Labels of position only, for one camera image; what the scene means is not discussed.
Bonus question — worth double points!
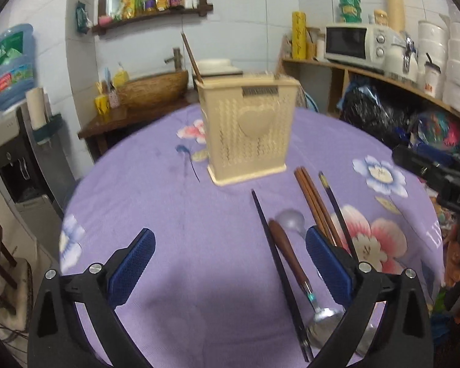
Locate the wooden wall shelf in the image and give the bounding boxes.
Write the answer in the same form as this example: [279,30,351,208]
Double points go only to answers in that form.
[90,0,215,36]

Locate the white microwave oven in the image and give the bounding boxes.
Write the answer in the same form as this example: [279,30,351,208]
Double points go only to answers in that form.
[324,22,402,71]

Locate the beige tall roll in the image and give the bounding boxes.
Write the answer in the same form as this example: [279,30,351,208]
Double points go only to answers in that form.
[380,0,406,33]

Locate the white brown rice cooker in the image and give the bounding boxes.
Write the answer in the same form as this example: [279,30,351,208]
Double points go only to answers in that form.
[196,58,243,77]

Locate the green stacked cups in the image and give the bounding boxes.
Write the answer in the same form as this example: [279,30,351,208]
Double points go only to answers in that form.
[339,0,361,23]

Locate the wooden side shelf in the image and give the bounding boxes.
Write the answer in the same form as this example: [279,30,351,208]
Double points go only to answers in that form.
[281,57,460,119]

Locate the wooden handled metal spoon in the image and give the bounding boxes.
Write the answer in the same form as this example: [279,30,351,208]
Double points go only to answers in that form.
[266,219,377,357]

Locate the white electric kettle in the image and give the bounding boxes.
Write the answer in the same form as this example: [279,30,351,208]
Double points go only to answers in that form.
[383,31,418,86]

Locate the brown wooden chopstick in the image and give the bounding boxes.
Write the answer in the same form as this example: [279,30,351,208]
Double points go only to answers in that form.
[295,166,341,246]
[301,166,343,247]
[294,167,331,243]

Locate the white stacked bowls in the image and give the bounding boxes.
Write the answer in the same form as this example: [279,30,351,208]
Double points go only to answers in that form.
[417,21,460,113]

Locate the paper towel roll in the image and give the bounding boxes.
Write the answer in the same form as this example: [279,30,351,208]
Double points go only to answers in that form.
[25,87,48,130]

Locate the blue water jug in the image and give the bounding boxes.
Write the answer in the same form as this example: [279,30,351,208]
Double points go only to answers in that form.
[0,23,36,112]

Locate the long black chopstick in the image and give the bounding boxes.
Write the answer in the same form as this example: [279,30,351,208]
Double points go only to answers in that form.
[251,190,314,363]

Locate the wooden bowl sink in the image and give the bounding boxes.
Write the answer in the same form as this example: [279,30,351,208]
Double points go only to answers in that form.
[117,71,188,109]

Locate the water dispenser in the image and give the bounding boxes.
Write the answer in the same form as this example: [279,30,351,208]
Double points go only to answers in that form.
[0,105,76,261]

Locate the black plastic bag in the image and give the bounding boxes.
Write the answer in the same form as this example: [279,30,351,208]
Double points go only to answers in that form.
[337,79,422,149]

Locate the dark wooden counter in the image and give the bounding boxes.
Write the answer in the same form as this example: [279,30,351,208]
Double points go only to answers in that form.
[78,90,198,163]

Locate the yellow tall box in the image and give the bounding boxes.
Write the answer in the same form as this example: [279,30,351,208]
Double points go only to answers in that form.
[292,11,307,60]

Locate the purple floral tablecloth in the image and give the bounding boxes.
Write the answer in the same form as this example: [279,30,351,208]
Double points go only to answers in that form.
[60,106,444,367]

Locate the black gold tipped chopstick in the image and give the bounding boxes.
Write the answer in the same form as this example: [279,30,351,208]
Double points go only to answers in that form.
[318,171,359,262]

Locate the cream perforated cutlery holder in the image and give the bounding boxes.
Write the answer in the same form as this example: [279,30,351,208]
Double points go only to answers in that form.
[196,74,301,186]

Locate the wooden chair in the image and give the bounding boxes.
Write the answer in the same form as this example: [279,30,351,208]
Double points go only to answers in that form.
[0,224,34,333]

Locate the brown chopstick in holder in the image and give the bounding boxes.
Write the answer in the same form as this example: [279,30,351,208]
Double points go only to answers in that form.
[181,32,203,83]

